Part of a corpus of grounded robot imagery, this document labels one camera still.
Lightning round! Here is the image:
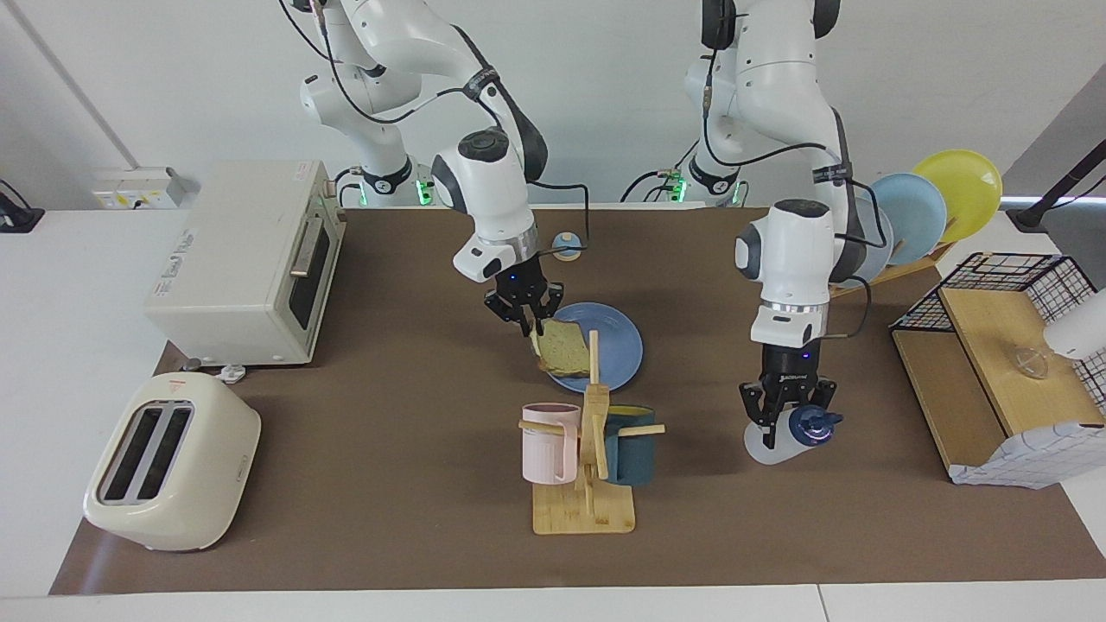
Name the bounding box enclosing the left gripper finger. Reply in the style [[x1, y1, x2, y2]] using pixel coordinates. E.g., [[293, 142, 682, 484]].
[[799, 378, 837, 416], [739, 380, 779, 450]]

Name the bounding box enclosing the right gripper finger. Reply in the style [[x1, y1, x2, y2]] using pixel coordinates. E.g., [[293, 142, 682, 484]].
[[484, 292, 532, 338], [531, 283, 564, 336]]

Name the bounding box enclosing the squeeze bottle with navy cap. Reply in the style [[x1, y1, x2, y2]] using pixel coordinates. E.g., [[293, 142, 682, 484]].
[[744, 404, 843, 466]]

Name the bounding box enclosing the slice of bread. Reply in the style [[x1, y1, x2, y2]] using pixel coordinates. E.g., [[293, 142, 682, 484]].
[[530, 318, 597, 378]]

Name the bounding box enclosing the blue round plate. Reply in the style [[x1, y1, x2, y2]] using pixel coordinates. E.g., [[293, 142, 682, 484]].
[[542, 301, 645, 394]]

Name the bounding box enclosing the wooden plate rack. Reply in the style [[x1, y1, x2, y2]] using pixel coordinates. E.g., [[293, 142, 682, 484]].
[[829, 242, 956, 299]]

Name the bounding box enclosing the pale grey plate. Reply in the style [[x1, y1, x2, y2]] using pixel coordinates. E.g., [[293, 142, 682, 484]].
[[842, 197, 895, 283]]

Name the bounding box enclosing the light blue plate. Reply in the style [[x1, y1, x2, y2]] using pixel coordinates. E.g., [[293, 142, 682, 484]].
[[868, 173, 949, 266]]

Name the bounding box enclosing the yellow plate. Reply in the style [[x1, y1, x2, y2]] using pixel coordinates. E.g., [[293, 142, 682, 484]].
[[912, 149, 1003, 244]]

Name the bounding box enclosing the dark teal mug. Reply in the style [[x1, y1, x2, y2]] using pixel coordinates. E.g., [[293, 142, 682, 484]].
[[602, 405, 658, 486]]

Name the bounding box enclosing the pink mug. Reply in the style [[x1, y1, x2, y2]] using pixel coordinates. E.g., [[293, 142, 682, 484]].
[[521, 403, 582, 486]]

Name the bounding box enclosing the brown table mat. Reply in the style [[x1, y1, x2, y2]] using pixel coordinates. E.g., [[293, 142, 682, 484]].
[[49, 207, 1106, 595]]

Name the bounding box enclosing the wooden two-level shelf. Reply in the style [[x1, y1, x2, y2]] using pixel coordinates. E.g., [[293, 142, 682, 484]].
[[890, 287, 1106, 485]]

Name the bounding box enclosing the wooden mug tree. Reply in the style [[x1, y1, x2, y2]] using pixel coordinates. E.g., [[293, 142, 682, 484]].
[[518, 330, 666, 536]]

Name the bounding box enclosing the white checkered cloth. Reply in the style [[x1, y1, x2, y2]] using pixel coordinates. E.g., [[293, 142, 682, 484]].
[[948, 422, 1106, 491]]

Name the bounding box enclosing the white rounded device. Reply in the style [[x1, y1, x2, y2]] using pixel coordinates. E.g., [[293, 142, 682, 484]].
[[1041, 289, 1106, 361]]

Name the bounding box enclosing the white toaster oven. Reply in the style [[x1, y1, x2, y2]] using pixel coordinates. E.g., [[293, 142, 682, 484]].
[[143, 159, 346, 367]]

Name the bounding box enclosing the cream two-slot toaster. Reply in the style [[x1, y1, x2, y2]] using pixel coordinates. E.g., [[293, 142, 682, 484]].
[[83, 371, 262, 552]]

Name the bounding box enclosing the black stand base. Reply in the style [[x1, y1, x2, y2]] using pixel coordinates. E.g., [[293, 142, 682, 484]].
[[0, 179, 46, 234]]

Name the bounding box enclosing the black base cable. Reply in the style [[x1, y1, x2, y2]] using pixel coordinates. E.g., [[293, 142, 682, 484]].
[[620, 138, 701, 205], [333, 166, 368, 208]]

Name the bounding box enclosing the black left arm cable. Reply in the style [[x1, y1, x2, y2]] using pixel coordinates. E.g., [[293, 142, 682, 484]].
[[700, 0, 874, 340]]

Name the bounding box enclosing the black wire basket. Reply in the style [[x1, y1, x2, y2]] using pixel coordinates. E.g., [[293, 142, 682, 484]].
[[890, 252, 1106, 411]]

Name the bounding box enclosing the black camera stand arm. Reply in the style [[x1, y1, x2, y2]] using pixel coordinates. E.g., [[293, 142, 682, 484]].
[[1007, 138, 1106, 232]]

